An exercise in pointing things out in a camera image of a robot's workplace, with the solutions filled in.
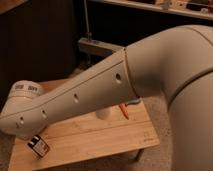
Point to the vertical metal pole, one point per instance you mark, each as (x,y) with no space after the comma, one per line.
(88,32)

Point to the orange carrot toy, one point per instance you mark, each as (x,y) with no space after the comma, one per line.
(124,110)

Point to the grey metal beam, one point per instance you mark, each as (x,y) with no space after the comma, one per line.
(98,48)

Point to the background shelf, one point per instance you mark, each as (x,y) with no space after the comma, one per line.
(200,9)

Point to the blue toy piece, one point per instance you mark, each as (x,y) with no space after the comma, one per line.
(133,102)

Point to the white ceramic cup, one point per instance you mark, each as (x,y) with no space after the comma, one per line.
(103,113)

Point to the wooden table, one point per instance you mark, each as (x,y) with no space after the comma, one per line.
(75,134)

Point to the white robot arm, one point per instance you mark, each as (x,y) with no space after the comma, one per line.
(177,62)

